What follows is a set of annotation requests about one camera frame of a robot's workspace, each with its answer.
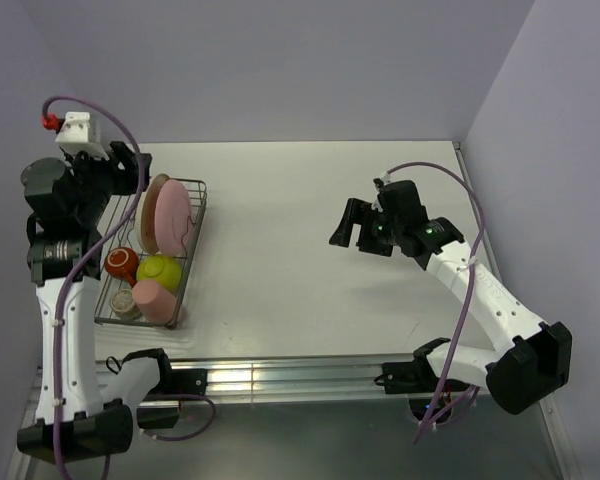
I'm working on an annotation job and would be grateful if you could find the orange ceramic mug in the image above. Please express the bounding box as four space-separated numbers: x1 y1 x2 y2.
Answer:
104 247 139 287

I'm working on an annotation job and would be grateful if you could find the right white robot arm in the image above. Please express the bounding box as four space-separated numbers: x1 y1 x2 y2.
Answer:
329 180 572 415

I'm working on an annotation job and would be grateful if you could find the cream floral plate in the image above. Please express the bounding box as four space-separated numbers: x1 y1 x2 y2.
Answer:
134 173 170 255

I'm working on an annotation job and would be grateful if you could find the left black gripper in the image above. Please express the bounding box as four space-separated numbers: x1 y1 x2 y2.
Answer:
63 140 150 224

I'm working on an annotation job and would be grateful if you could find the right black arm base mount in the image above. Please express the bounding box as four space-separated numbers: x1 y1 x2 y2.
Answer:
374 338 470 414

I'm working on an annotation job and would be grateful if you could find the aluminium table edge rail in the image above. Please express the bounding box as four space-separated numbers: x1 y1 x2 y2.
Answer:
27 349 554 409

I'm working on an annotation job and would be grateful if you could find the pink plastic plate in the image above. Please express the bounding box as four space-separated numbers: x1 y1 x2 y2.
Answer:
154 179 192 257

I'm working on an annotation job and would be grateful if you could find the pink plastic cup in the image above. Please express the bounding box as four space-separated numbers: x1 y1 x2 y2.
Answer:
132 279 176 325

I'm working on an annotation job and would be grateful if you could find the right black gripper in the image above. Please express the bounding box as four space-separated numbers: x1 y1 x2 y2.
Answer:
329 197 402 257

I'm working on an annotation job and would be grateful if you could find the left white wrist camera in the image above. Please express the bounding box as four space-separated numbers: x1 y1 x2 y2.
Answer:
41 112 106 159

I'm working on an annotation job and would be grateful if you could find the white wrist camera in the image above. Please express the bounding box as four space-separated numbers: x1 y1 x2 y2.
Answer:
41 112 106 159
372 171 391 212

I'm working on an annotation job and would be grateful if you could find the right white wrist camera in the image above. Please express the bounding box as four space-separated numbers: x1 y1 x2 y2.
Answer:
372 171 391 212

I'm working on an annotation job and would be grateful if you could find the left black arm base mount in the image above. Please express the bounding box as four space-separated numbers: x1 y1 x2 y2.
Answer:
104 348 217 442

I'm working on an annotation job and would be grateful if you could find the wire dish rack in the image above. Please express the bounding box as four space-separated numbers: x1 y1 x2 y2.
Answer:
95 175 207 330

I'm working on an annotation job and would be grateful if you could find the speckled ceramic small cup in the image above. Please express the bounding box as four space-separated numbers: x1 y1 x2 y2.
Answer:
109 289 142 321

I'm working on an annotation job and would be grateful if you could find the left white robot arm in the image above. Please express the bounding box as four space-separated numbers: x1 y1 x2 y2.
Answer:
17 141 175 465

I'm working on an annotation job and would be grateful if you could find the lime green bowl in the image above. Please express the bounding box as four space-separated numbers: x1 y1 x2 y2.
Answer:
136 254 182 294

